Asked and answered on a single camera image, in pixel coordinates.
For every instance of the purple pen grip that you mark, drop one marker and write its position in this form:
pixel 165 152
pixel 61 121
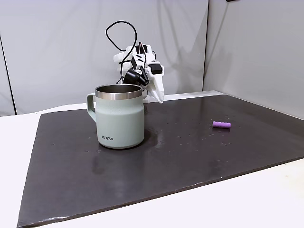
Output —
pixel 221 124

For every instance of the pale green steel-rimmed mug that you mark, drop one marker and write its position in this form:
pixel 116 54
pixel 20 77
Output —
pixel 120 118

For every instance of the black table mat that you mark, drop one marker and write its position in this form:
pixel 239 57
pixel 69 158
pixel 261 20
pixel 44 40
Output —
pixel 166 154

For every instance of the black oval camera box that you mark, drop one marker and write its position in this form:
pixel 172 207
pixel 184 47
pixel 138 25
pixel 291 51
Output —
pixel 133 76

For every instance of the black object on wall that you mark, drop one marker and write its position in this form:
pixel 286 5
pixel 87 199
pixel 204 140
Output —
pixel 231 0

